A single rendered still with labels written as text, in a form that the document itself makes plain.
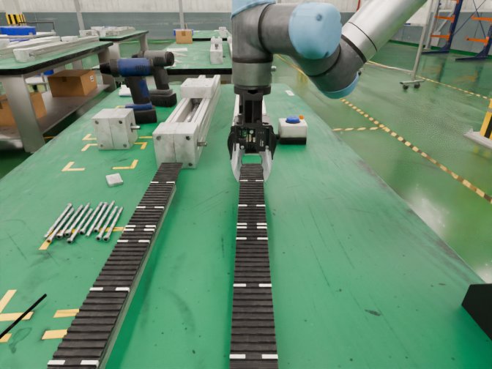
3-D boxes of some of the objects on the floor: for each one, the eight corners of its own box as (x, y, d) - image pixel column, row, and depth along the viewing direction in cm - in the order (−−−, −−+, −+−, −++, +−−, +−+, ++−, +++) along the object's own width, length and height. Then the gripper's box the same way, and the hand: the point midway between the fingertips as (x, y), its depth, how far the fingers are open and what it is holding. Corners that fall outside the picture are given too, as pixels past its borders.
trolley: (50, 101, 467) (28, 23, 420) (9, 102, 459) (-19, 23, 411) (71, 87, 557) (55, 21, 509) (36, 88, 548) (17, 21, 501)
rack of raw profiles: (420, 53, 1017) (440, -30, 914) (447, 53, 1024) (470, -30, 921) (502, 69, 727) (545, -50, 624) (539, 69, 734) (588, -49, 630)
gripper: (218, 91, 56) (222, 195, 66) (287, 91, 56) (281, 195, 66) (222, 81, 64) (225, 177, 74) (282, 81, 64) (277, 177, 74)
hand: (251, 174), depth 72 cm, fingers closed on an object, 5 cm apart
